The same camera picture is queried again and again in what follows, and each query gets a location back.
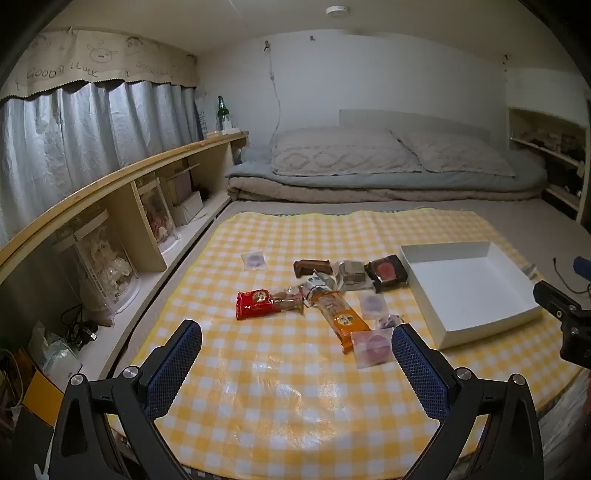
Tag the orange snack packet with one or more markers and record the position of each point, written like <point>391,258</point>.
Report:
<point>344,321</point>

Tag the green white snack packet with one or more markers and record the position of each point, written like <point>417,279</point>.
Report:
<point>314,291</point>

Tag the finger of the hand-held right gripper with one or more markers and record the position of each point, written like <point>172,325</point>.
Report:
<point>582,266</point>
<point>554,300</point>

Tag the yellow folder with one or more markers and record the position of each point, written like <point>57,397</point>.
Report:
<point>44,397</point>

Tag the grey beige snack packet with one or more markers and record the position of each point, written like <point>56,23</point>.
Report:
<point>351,273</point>

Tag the large clear jar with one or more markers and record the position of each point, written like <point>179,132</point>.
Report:
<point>101,272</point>

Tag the grey blanket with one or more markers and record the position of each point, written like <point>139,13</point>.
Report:
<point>526,170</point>

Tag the white corner shelf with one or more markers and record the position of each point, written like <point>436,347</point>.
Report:
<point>545,134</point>

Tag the beige folded blanket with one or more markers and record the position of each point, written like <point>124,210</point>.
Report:
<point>369,194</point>

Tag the green glass bottle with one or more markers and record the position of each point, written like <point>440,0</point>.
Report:
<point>222,113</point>

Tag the white cardboard box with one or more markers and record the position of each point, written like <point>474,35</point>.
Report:
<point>466,286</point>

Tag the clear pink pastry packet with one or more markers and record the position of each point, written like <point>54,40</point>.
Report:
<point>369,346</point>

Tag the clear purple pastry packet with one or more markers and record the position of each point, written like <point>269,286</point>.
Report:
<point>254,261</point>
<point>373,304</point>

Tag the yellow checked mat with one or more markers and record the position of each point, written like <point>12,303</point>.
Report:
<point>277,392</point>

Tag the beige patterned pillow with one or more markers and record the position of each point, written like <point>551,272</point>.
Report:
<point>457,154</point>
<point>337,152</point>

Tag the clear jar pink contents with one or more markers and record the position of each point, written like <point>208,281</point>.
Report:
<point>157,217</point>

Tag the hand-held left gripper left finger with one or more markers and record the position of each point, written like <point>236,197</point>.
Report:
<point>178,369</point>

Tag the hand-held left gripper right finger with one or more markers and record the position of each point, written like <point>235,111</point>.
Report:
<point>415,369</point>

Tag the beige printed valance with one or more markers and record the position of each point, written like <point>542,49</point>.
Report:
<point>92,55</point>

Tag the silver curtain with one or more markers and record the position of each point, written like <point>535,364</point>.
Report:
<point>69,138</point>

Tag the round ceiling lamp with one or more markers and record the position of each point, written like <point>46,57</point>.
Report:
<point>337,11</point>

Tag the long wooden shelf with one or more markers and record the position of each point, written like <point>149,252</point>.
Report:
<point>115,203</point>

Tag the tissue pack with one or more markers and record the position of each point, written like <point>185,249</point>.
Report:
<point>55,357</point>

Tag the white small box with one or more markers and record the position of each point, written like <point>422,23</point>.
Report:
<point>188,210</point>

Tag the brown snack bar wrapper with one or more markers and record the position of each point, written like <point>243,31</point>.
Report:
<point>314,267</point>

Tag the red snack packet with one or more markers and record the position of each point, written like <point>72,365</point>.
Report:
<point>254,303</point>

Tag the black packet red round pastry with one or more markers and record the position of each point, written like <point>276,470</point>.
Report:
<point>388,272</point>

